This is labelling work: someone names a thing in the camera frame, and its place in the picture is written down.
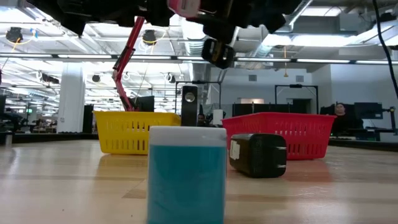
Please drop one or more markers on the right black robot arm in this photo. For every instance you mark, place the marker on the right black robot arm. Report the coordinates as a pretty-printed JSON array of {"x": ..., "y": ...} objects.
[{"x": 283, "y": 12}]

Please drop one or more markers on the yellow plastic basket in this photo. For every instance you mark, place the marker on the yellow plastic basket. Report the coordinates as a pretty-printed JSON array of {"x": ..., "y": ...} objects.
[{"x": 105, "y": 124}]

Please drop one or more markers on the black hanging spotlight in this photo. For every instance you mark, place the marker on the black hanging spotlight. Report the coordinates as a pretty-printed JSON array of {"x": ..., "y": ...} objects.
[
  {"x": 170, "y": 77},
  {"x": 49, "y": 78},
  {"x": 96, "y": 78}
]

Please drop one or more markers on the white building column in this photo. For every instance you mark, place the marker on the white building column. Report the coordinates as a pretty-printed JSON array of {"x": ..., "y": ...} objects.
[{"x": 71, "y": 102}]

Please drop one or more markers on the silver slanted ventilation duct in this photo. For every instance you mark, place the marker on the silver slanted ventilation duct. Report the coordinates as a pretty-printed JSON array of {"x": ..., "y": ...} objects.
[{"x": 262, "y": 46}]

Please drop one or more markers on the black low partition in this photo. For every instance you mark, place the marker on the black low partition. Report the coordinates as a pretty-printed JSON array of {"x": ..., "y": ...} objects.
[{"x": 264, "y": 107}]

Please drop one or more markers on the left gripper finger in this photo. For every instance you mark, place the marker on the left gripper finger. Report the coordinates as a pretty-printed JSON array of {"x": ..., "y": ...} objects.
[{"x": 160, "y": 12}]

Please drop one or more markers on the long horizontal light bar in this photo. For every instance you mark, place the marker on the long horizontal light bar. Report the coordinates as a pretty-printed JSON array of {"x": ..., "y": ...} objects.
[{"x": 155, "y": 58}]

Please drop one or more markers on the black monitor behind lamp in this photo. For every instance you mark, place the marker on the black monitor behind lamp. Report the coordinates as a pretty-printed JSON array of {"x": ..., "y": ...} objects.
[{"x": 146, "y": 104}]

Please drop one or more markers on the black power adapter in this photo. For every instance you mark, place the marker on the black power adapter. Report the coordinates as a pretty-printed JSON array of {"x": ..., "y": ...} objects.
[{"x": 255, "y": 155}]

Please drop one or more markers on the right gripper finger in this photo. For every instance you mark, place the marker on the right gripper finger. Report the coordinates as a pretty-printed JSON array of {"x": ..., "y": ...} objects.
[{"x": 199, "y": 19}]

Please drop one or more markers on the red plastic basket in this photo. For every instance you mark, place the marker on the red plastic basket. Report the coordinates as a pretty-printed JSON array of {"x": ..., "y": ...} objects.
[{"x": 311, "y": 124}]

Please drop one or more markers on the silver spiral ventilation duct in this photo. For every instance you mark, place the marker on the silver spiral ventilation duct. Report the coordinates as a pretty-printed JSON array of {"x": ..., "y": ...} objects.
[{"x": 192, "y": 43}]

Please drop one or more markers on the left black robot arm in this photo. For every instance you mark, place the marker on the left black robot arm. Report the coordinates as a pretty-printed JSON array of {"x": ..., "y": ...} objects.
[{"x": 62, "y": 12}]

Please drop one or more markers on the teal white-topped cube charger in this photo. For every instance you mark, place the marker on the teal white-topped cube charger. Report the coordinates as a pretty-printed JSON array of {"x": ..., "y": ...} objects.
[{"x": 186, "y": 180}]

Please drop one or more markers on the black desk monitors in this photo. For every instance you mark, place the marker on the black desk monitors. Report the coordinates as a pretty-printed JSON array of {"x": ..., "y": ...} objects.
[{"x": 368, "y": 110}]

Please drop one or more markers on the black tall cabinet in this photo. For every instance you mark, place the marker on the black tall cabinet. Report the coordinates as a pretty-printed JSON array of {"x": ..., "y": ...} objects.
[{"x": 88, "y": 119}]

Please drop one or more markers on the white container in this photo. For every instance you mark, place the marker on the white container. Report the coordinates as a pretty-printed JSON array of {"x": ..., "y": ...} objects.
[{"x": 217, "y": 115}]

